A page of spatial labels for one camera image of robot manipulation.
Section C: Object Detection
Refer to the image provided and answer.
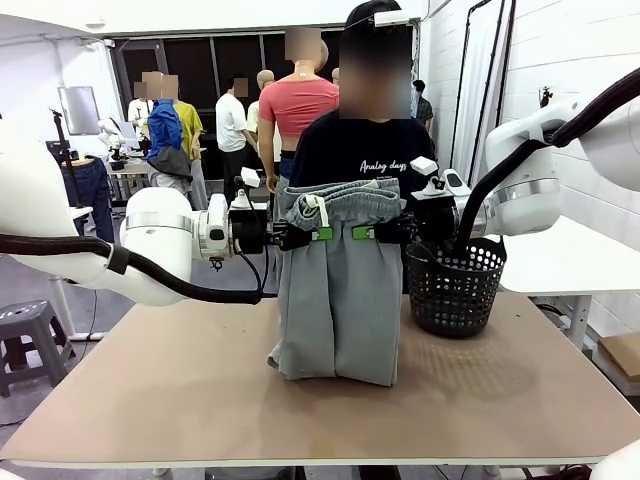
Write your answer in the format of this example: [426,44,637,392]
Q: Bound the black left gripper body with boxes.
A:
[228,205,281,257]

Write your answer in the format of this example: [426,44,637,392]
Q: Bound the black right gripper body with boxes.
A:
[406,196,459,247]

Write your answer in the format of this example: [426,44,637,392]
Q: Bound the grey training pants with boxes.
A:
[266,179,407,389]

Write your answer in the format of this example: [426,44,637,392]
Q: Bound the black perforated plastic basket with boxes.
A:
[404,235,508,339]

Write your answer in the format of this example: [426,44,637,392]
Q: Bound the person in black T-shirt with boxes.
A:
[288,0,436,221]

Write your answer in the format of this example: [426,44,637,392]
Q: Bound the bystander in white shirt, black trousers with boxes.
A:
[215,74,250,197]

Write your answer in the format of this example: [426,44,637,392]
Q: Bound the bystander in plaid shirt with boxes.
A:
[411,79,436,137]

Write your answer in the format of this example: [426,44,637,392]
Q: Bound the white side table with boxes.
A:
[497,214,640,351]

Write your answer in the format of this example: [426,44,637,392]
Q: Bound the mannequin in blue jeans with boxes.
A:
[61,154,117,244]

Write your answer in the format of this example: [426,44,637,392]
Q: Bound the small white desktop robot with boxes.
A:
[97,117,127,162]

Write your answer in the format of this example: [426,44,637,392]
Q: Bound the bystander in white T-shirt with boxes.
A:
[127,82,151,127]

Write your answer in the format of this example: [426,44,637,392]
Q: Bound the grey framed panel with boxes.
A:
[57,86,101,136]

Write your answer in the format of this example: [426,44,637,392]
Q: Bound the person's black cap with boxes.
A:
[344,0,416,51]

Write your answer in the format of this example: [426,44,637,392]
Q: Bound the black tripod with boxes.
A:
[48,107,77,167]

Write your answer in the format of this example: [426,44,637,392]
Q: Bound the brown cardboard box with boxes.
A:
[597,332,640,396]

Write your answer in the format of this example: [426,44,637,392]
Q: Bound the grey plastic stool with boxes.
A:
[0,299,77,399]

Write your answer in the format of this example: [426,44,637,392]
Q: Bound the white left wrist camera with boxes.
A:
[229,166,264,211]

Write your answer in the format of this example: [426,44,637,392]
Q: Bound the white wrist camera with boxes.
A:
[409,155,447,194]
[229,166,264,211]

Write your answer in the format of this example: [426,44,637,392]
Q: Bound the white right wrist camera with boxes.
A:
[409,155,447,194]

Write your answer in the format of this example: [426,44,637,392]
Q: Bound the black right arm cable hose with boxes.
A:
[451,67,640,256]

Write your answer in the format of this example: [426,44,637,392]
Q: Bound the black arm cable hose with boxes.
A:
[451,67,640,256]
[0,233,279,305]

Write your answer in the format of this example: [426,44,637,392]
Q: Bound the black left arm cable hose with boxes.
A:
[0,233,279,305]

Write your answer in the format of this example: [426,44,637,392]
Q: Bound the black wall pipe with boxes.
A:
[448,0,517,187]

